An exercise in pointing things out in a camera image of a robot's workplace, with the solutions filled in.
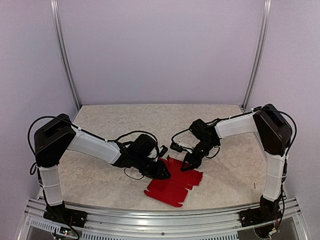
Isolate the aluminium frame post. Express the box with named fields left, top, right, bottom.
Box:
left=241, top=0, right=272, bottom=110
left=49, top=0, right=82, bottom=111

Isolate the right aluminium frame post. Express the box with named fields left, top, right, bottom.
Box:
left=241, top=0, right=272, bottom=110

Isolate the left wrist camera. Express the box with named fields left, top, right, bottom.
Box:
left=148, top=145, right=168, bottom=161

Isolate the front aluminium rail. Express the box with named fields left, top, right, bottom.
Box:
left=14, top=197, right=311, bottom=240

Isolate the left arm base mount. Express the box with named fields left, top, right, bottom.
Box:
left=43, top=207, right=88, bottom=228

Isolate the red paper box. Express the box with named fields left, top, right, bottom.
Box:
left=144, top=156, right=203, bottom=208

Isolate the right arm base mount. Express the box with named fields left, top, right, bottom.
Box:
left=239, top=207, right=282, bottom=227

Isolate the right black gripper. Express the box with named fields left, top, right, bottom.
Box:
left=180, top=139, right=218, bottom=172

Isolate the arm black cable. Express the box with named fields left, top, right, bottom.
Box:
left=170, top=106, right=298, bottom=226
left=27, top=115, right=161, bottom=181

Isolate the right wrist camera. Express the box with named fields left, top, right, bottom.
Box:
left=170, top=141, right=193, bottom=153

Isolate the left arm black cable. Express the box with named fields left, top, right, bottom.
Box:
left=27, top=115, right=161, bottom=181

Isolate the left aluminium frame post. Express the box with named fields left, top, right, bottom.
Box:
left=49, top=0, right=82, bottom=111

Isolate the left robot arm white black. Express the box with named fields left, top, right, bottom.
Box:
left=27, top=113, right=171, bottom=223

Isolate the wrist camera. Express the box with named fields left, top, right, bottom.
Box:
left=170, top=141, right=193, bottom=153
left=148, top=145, right=168, bottom=161

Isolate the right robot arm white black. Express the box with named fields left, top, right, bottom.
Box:
left=181, top=104, right=293, bottom=202

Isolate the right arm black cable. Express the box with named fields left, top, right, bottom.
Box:
left=170, top=106, right=298, bottom=226

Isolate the small green circuit board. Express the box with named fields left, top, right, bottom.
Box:
left=59, top=227, right=72, bottom=236

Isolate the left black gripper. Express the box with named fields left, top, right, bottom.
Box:
left=133, top=154, right=171, bottom=179

